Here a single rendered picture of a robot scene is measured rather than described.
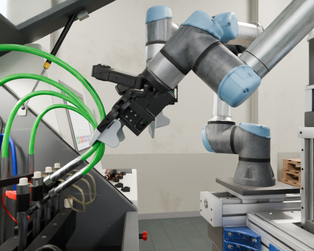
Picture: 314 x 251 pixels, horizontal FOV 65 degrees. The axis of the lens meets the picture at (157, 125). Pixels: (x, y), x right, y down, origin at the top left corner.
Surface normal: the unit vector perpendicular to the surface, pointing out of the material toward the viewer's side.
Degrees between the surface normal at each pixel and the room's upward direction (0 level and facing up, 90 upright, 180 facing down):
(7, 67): 90
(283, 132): 90
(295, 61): 90
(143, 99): 103
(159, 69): 96
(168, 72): 110
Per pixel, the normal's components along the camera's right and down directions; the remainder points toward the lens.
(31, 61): 0.09, -0.01
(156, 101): -0.14, 0.21
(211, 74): -0.65, 0.33
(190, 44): -0.42, 0.04
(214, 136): -0.62, -0.11
